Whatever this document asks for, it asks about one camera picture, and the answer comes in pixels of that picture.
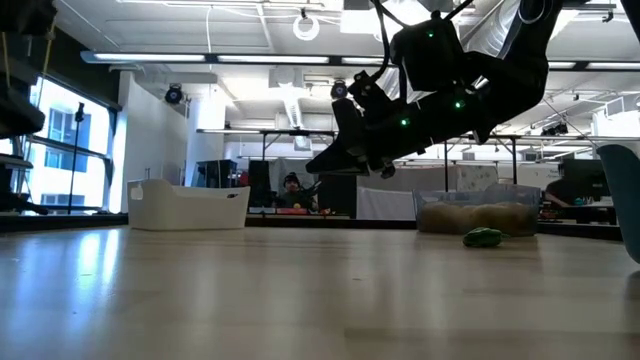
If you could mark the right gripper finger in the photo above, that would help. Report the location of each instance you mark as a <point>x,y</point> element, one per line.
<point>345,156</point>
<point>355,170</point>

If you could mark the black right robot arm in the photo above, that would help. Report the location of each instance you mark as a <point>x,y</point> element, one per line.
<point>520,70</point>

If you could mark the wide black standing panel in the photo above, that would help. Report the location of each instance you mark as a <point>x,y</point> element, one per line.
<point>342,192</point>

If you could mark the white fabric partition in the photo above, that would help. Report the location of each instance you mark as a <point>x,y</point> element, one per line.
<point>385,202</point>

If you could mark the round black ceiling spotlight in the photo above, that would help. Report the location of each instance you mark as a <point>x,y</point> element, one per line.
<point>173,94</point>
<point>339,91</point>

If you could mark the person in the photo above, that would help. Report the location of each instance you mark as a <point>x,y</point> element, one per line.
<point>292,195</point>
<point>565,190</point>

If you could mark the grey fabric curtain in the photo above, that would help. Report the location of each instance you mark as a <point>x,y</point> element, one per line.
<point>280,167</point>

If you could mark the clear grey plastic basket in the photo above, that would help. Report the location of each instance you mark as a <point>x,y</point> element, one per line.
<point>435,196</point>

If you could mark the narrow black standing panel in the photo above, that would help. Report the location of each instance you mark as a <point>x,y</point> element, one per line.
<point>260,180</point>

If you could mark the small green toy pepper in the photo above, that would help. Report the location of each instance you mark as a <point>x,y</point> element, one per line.
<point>482,237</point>

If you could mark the small black ceiling lights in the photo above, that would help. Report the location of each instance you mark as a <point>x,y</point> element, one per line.
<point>557,130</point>

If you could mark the black cabinet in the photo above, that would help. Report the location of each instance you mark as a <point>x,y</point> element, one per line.
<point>217,174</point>

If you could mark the cluttered background work desk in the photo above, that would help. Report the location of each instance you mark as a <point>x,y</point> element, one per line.
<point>550,215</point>

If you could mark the white plastic basket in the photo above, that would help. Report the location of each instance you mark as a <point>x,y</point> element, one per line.
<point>190,212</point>

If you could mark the black background monitor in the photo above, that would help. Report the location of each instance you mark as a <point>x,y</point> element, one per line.
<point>592,170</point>

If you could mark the long ceiling light strip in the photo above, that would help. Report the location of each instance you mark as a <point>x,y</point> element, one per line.
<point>150,57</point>

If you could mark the black tripod stand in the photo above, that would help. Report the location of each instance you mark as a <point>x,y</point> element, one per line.
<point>79,114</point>

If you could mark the large bright window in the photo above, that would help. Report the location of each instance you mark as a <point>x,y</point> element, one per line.
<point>60,175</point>

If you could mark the dark grey desk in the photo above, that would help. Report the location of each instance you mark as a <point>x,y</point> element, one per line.
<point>15,161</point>

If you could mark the black metal table frame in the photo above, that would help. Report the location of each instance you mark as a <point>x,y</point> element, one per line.
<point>500,137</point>
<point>280,132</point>

